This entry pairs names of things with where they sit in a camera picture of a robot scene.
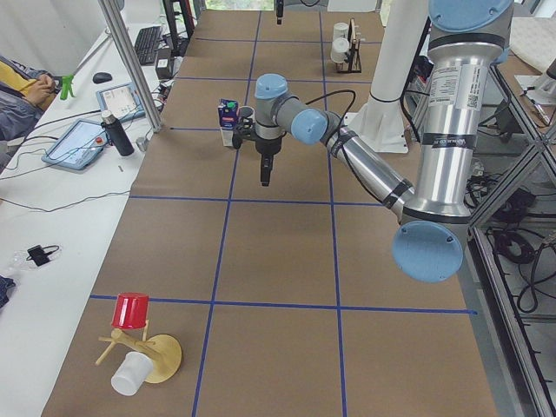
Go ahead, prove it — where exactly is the white mug on rack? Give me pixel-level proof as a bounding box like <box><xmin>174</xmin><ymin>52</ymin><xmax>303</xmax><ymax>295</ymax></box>
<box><xmin>333</xmin><ymin>22</ymin><xmax>350</xmax><ymax>41</ymax></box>
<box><xmin>330</xmin><ymin>37</ymin><xmax>350</xmax><ymax>63</ymax></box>

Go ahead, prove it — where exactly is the blue teach pendant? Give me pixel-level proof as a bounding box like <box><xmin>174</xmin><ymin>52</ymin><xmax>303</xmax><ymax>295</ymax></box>
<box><xmin>96</xmin><ymin>82</ymin><xmax>145</xmax><ymax>122</ymax></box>
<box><xmin>42</xmin><ymin>119</ymin><xmax>108</xmax><ymax>171</ymax></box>

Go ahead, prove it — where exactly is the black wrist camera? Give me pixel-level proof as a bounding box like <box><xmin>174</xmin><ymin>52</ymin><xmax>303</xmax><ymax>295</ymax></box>
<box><xmin>232</xmin><ymin>117</ymin><xmax>255</xmax><ymax>149</ymax></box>

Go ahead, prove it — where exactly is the black computer mouse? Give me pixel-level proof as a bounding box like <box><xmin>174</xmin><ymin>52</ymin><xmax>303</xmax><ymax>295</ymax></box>
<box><xmin>92</xmin><ymin>71</ymin><xmax>113</xmax><ymax>84</ymax></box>

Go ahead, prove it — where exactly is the white plastic cup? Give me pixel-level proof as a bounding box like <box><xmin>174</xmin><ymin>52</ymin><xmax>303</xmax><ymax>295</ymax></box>
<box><xmin>110</xmin><ymin>351</ymin><xmax>154</xmax><ymax>396</ymax></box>

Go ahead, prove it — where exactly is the blue white milk carton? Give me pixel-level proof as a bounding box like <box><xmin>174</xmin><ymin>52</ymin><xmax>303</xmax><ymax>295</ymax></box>
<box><xmin>217</xmin><ymin>98</ymin><xmax>239</xmax><ymax>147</ymax></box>

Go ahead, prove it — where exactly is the black keyboard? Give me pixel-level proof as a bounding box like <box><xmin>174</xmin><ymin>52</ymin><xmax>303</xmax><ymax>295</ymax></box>
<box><xmin>134</xmin><ymin>26</ymin><xmax>162</xmax><ymax>66</ymax></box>

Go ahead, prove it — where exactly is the wooden cup tree stand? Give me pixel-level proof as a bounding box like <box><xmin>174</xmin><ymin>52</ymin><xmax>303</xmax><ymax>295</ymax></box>
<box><xmin>95</xmin><ymin>320</ymin><xmax>182</xmax><ymax>384</ymax></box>

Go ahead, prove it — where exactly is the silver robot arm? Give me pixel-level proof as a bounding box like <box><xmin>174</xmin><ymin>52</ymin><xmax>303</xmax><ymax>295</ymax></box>
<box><xmin>255</xmin><ymin>1</ymin><xmax>513</xmax><ymax>282</ymax></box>

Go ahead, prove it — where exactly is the seated person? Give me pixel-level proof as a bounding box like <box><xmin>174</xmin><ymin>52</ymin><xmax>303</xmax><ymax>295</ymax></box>
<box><xmin>1</xmin><ymin>56</ymin><xmax>59</xmax><ymax>170</ymax></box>

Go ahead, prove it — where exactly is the blue teach pendant far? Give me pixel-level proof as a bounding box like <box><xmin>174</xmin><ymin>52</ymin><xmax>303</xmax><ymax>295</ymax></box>
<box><xmin>96</xmin><ymin>82</ymin><xmax>145</xmax><ymax>122</ymax></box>

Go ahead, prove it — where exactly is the white mug dark interior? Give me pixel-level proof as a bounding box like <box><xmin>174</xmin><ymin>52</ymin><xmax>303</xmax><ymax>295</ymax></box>
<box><xmin>238</xmin><ymin>106</ymin><xmax>255</xmax><ymax>119</ymax></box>

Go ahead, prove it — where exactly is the black wire mug rack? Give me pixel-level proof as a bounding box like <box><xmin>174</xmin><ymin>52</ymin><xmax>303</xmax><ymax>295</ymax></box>
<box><xmin>335</xmin><ymin>38</ymin><xmax>362</xmax><ymax>73</ymax></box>

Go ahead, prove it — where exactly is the aluminium frame post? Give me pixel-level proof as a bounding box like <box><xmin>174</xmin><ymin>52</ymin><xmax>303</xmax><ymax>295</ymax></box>
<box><xmin>98</xmin><ymin>0</ymin><xmax>162</xmax><ymax>133</ymax></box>

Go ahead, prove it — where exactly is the red plastic cup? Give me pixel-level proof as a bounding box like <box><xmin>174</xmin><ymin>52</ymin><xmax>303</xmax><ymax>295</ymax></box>
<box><xmin>111</xmin><ymin>292</ymin><xmax>149</xmax><ymax>329</ymax></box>

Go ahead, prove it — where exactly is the small black adapter device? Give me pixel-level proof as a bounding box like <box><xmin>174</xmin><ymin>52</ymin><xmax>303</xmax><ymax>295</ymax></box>
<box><xmin>27</xmin><ymin>245</ymin><xmax>60</xmax><ymax>267</ymax></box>

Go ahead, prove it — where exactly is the green clamp tool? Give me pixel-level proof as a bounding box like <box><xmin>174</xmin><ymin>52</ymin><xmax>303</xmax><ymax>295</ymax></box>
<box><xmin>60</xmin><ymin>74</ymin><xmax>75</xmax><ymax>101</ymax></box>

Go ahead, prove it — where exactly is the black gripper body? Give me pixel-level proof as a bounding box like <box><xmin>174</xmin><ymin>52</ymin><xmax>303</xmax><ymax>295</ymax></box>
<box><xmin>255</xmin><ymin>136</ymin><xmax>282</xmax><ymax>162</ymax></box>

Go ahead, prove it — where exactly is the black water bottle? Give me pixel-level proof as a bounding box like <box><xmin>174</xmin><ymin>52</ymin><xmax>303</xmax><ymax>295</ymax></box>
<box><xmin>101</xmin><ymin>109</ymin><xmax>134</xmax><ymax>156</ymax></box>

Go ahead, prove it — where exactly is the blue teach pendant near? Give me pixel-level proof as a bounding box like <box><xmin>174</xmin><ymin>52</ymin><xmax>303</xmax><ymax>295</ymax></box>
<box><xmin>42</xmin><ymin>119</ymin><xmax>108</xmax><ymax>171</ymax></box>

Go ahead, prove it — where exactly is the black power box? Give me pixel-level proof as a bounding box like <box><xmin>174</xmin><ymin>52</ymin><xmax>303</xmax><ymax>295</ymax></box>
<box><xmin>155</xmin><ymin>46</ymin><xmax>182</xmax><ymax>81</ymax></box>

